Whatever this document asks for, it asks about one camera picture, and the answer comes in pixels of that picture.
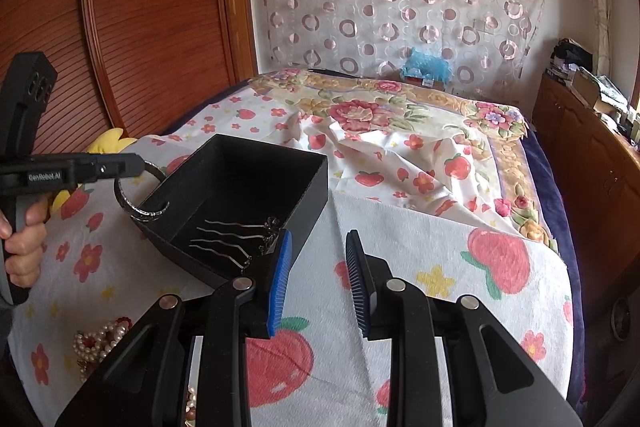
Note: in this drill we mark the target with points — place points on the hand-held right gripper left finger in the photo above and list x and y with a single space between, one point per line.
280 287

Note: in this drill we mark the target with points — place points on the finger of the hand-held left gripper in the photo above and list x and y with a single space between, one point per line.
110 167

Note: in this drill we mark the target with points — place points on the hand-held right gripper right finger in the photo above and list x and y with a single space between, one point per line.
356 287

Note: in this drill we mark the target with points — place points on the dark silver bangle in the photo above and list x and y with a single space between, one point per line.
119 199

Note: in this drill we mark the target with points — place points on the black jewelry box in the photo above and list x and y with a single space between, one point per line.
310 192

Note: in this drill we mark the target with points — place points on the person's left hand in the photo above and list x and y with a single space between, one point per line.
27 247

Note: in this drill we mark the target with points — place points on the yellow plush toy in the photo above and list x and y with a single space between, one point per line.
111 142

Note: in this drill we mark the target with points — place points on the silver wavy hairpin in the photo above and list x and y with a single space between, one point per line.
225 243
230 225

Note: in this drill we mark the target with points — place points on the white strawberry print blanket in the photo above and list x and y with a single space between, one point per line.
440 237

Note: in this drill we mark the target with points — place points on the wooden slatted wardrobe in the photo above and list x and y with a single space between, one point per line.
150 22

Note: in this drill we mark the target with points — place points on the floral quilt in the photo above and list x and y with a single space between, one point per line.
360 112

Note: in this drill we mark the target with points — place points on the navy bed sheet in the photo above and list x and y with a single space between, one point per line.
542 187

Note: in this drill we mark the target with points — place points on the small cardboard box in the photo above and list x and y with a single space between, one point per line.
430 83

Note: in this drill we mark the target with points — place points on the blue plastic bag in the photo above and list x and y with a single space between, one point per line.
425 64

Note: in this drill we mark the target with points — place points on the wooden side cabinet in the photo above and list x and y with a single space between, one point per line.
590 167

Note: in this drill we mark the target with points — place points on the pile of dark clothes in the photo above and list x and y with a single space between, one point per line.
570 54

